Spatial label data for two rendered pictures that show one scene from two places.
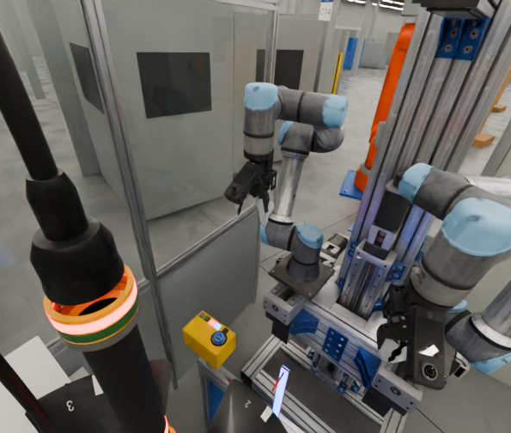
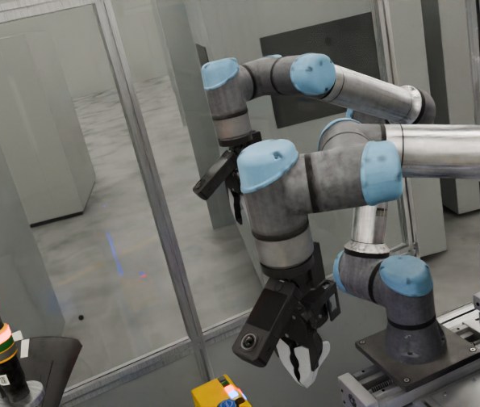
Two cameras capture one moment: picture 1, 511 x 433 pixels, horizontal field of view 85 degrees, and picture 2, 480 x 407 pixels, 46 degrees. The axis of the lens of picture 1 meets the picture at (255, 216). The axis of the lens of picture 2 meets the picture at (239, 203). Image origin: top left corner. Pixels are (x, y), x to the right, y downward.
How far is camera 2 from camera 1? 71 cm
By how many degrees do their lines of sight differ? 35
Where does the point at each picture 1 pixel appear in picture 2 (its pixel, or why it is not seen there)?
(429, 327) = (271, 300)
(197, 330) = (207, 394)
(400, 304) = not seen: hidden behind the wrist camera
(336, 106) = (302, 68)
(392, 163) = not seen: outside the picture
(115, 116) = (133, 121)
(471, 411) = not seen: outside the picture
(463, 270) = (252, 213)
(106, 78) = (122, 84)
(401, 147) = not seen: outside the picture
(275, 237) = (351, 278)
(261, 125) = (219, 104)
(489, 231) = (240, 164)
